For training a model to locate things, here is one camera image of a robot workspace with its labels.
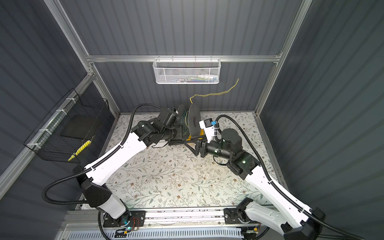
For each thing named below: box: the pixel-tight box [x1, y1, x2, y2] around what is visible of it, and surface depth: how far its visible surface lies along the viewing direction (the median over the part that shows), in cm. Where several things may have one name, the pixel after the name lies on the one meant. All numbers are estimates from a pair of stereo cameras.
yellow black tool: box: [67, 139, 92, 162], surface depth 70 cm
